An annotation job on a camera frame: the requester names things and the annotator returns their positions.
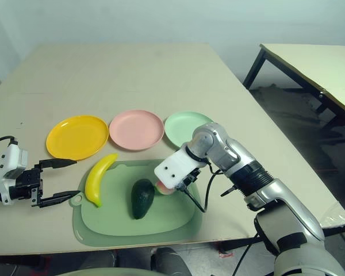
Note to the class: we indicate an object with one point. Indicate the beige side table black frame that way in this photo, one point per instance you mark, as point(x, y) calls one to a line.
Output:
point(319, 66)

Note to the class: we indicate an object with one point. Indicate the clear plastic table corner film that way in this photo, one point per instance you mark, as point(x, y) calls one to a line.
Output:
point(333, 215)

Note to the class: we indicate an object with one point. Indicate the dark green toy avocado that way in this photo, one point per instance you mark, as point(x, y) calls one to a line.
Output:
point(142, 198)

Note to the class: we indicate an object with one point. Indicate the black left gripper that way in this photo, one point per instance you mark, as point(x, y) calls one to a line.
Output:
point(28, 184)

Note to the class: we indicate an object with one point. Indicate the light green cutting board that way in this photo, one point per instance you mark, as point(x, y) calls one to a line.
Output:
point(166, 218)

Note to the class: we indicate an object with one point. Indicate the pink plastic plate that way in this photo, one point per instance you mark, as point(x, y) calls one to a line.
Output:
point(136, 129)

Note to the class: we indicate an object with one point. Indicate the dark robot right leg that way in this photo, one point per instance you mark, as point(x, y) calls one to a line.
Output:
point(169, 258)

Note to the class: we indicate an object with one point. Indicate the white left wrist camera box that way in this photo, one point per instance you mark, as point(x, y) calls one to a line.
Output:
point(5, 172)

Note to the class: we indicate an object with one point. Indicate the yellow toy banana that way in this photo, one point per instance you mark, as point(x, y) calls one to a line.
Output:
point(93, 181)

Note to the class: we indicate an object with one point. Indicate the dark robot leg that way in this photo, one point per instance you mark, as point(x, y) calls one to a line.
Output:
point(169, 258)
point(100, 258)

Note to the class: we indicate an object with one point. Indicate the large translucent green cutting mat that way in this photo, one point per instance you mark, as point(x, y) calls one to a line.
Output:
point(132, 241)

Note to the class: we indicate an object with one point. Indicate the mint green plastic plate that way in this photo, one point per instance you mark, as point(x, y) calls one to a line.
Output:
point(181, 126)

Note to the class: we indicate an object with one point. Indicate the dark robot left leg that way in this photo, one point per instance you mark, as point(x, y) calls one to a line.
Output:
point(100, 258)

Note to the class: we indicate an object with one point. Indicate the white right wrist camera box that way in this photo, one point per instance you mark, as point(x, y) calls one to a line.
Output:
point(175, 169)

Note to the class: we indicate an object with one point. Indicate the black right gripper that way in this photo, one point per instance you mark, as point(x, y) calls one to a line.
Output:
point(191, 178)

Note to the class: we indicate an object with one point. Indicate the grey-green robot torso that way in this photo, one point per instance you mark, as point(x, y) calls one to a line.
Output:
point(103, 272)

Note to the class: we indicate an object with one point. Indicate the red toy watermelon slice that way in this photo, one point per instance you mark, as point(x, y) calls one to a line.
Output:
point(164, 189)

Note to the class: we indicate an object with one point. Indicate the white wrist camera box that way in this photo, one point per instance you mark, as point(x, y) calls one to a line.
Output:
point(5, 172)
point(175, 169)

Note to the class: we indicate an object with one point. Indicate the yellow plastic plate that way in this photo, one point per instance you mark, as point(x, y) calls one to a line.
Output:
point(77, 138)

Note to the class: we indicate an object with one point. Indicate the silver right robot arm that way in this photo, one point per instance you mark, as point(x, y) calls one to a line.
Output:
point(276, 195)

